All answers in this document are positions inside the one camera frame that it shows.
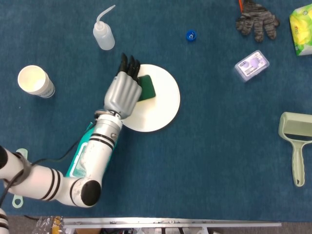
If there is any blue bottle cap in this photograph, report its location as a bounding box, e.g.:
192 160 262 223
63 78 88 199
185 29 197 43

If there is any aluminium frame rail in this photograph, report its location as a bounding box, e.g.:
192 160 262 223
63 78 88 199
62 217 282 230

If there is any pale green lint roller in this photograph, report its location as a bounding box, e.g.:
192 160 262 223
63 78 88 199
278 111 312 188

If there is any clear box purple label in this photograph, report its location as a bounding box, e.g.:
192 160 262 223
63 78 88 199
233 49 271 83

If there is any grey knit work glove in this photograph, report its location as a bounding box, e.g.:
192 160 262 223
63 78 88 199
235 0 281 43

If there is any pale green scrub brush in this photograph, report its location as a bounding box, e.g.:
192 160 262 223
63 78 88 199
11 148 28 209

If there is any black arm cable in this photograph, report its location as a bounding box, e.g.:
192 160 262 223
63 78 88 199
0 140 81 208

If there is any teal felt tablecloth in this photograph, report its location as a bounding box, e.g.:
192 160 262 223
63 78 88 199
0 0 312 222

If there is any clear plastic wash bottle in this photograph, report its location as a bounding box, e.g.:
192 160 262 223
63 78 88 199
93 4 116 51

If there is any green wet wipes pack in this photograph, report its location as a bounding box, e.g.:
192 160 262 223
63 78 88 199
65 120 98 178

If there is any yellow green tissue pack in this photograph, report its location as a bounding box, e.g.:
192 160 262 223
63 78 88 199
289 4 312 57

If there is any green yellow sponge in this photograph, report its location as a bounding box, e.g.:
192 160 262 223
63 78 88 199
136 75 156 102

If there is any crinkled clear plastic bag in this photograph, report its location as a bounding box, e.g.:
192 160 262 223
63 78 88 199
34 215 64 234

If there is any white round plate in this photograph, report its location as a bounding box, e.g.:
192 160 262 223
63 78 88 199
121 63 181 133

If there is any white paper cup stack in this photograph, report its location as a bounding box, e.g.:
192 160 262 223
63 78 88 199
17 64 56 98

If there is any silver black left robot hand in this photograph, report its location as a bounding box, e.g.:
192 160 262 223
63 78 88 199
103 52 143 120

